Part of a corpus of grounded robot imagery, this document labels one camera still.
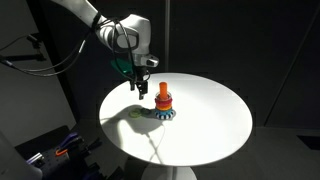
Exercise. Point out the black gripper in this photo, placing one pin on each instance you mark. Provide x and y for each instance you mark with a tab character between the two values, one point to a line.
140	73

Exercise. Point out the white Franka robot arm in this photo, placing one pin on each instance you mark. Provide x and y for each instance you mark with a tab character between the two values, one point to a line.
135	28

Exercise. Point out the grey vertical pole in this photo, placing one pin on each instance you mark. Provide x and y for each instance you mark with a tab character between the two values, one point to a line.
167	36

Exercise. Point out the orange clamp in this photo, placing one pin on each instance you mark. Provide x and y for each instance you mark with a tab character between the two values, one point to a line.
61	152

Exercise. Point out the black equipment with orange part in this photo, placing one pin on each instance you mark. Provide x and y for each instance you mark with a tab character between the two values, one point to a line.
50	165

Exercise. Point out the silver and purple tool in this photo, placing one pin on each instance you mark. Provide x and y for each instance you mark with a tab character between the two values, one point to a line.
34	158

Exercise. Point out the white rounded cover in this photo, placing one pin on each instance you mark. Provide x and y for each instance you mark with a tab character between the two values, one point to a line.
13	163

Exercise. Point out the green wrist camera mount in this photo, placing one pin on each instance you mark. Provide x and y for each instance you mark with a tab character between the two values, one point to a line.
121	66

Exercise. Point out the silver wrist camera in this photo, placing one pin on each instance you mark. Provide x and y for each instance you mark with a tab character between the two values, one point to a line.
150	61

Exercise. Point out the white table pedestal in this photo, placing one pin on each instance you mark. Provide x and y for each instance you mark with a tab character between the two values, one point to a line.
170	173

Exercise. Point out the black camera tripod arm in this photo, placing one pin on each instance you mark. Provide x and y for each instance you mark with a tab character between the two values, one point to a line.
36	41

